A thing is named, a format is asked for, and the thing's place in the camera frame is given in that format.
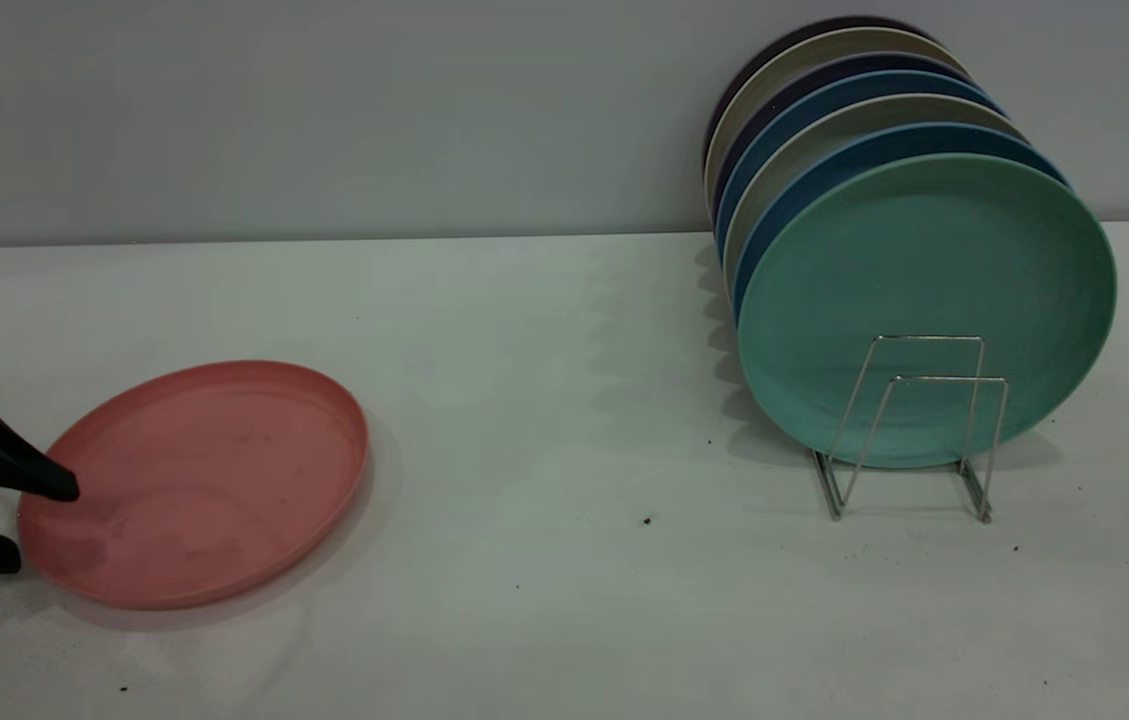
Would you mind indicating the pink round plate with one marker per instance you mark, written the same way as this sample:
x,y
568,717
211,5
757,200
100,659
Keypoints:
x,y
214,485

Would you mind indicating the dark purple round plate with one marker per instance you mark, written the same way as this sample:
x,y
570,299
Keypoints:
x,y
754,72
804,84

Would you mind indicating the blue round plate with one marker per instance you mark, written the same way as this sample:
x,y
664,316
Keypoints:
x,y
804,173
804,107

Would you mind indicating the beige round plate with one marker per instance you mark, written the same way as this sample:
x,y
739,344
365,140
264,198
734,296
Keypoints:
x,y
804,138
804,58

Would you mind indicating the green round plate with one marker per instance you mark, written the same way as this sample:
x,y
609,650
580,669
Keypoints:
x,y
924,270

